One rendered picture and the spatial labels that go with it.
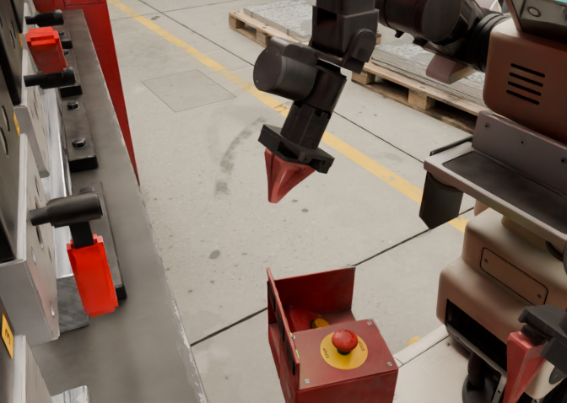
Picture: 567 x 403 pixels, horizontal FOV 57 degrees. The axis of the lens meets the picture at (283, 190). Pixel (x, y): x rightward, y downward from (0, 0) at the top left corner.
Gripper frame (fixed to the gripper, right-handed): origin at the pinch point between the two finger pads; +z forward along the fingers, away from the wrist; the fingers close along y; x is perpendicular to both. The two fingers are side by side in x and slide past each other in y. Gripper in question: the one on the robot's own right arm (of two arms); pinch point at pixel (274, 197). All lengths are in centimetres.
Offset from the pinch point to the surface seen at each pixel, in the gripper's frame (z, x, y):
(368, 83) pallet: -8, 228, -201
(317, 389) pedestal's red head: 21.6, 6.7, 17.0
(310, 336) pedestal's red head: 19.1, 10.3, 9.1
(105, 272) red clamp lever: -4.0, -35.0, 25.1
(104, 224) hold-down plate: 17.4, -14.1, -20.1
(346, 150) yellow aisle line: 27, 167, -139
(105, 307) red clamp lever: -1.3, -34.3, 25.3
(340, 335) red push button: 15.3, 11.1, 13.4
